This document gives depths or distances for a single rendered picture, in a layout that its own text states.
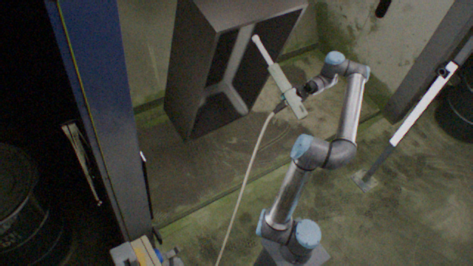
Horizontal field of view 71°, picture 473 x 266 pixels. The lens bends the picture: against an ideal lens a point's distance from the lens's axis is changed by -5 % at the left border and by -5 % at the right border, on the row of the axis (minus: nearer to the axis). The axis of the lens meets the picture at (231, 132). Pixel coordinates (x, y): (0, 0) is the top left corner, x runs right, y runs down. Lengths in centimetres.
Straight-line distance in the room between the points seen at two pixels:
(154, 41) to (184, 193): 138
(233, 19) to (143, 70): 167
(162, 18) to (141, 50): 34
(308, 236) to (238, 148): 146
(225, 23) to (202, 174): 160
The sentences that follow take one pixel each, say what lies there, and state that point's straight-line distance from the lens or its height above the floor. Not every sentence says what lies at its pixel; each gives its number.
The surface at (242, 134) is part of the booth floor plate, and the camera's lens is 328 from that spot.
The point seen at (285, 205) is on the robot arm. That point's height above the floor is 110.
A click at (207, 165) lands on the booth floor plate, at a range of 304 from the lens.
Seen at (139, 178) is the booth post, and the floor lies 117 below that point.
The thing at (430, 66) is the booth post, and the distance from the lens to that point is 356.
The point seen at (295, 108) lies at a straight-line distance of 173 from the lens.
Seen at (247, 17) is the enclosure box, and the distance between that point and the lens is 178.
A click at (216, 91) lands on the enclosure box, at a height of 52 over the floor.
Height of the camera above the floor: 261
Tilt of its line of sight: 52 degrees down
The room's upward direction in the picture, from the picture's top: 11 degrees clockwise
